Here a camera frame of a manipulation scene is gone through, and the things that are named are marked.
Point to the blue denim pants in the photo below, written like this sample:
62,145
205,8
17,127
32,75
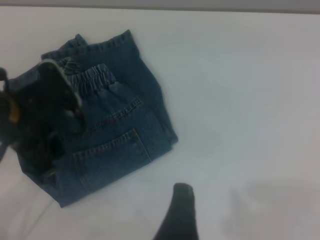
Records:
120,155

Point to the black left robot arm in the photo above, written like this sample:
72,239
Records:
3,112

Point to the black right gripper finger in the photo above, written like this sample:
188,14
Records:
180,215

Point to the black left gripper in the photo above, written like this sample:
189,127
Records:
37,130

